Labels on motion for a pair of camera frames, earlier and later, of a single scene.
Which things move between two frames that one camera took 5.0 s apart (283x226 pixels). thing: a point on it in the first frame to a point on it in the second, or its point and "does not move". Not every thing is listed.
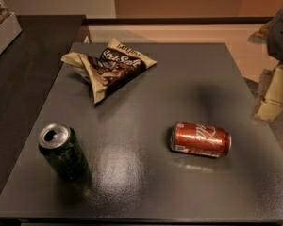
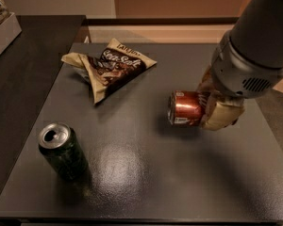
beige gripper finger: x=262 y=36 to x=207 y=85
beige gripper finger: x=278 y=91 to x=220 y=115
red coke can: x=200 y=139 to x=184 y=107
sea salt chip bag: x=110 y=69 does not move
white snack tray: x=3 y=36 does not move
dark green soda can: x=59 y=144 does not move
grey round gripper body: x=281 y=35 to x=241 y=74
